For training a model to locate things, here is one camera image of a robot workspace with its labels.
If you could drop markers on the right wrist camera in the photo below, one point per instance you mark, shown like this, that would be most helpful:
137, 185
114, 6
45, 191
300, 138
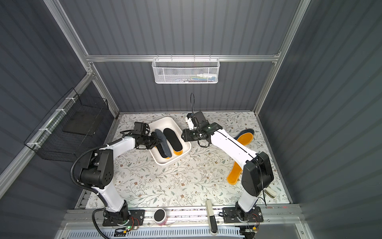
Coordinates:
196, 120

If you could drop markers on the orange insole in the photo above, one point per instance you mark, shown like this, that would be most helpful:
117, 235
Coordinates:
233, 176
244, 138

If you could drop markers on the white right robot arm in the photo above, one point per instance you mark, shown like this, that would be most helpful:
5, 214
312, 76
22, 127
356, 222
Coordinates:
257, 173

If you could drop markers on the white black handheld scraper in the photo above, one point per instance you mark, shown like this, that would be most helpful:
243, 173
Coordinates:
211, 218

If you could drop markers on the grey fleece insole front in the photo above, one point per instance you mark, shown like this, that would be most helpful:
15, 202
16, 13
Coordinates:
163, 142

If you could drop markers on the white eraser block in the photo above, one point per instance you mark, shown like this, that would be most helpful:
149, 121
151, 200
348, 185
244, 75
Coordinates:
270, 192

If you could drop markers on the black insole front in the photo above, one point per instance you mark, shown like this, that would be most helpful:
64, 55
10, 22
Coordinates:
161, 151

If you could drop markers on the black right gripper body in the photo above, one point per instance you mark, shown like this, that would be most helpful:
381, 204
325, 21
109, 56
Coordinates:
189, 135

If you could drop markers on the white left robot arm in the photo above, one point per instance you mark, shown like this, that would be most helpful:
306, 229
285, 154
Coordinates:
93, 170

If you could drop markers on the black insole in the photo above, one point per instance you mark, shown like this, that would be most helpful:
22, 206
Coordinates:
173, 139
161, 151

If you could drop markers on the white wire wall basket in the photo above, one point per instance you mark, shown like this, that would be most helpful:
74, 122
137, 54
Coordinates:
186, 70

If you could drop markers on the white plastic storage box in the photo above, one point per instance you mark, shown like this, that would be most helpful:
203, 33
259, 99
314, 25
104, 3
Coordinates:
161, 124

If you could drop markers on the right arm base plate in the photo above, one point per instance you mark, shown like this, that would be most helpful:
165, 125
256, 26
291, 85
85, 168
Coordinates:
236, 215

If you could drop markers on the black insole back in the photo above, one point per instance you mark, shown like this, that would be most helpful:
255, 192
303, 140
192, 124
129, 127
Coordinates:
173, 139

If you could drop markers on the orange insole box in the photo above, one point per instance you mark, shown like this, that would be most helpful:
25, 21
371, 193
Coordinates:
180, 152

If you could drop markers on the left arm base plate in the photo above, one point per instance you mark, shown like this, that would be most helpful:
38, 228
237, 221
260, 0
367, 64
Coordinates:
124, 218

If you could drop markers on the black round speaker puck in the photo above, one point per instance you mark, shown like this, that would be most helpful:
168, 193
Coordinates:
160, 217

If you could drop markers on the black wire side basket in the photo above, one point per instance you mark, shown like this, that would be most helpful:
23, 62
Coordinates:
80, 124

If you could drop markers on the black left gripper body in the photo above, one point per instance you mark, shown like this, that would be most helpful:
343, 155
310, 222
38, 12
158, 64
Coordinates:
153, 140

